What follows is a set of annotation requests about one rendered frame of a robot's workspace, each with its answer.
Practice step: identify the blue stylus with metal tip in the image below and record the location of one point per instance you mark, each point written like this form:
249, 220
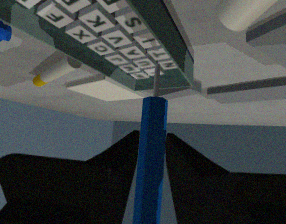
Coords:
151, 157

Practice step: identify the grey keyboard with white letter keys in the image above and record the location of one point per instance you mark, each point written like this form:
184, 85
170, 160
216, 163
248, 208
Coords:
122, 39

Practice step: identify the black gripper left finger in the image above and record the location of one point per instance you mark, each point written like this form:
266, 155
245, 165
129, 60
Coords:
101, 184

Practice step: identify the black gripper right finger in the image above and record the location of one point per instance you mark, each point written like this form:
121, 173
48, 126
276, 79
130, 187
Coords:
205, 193

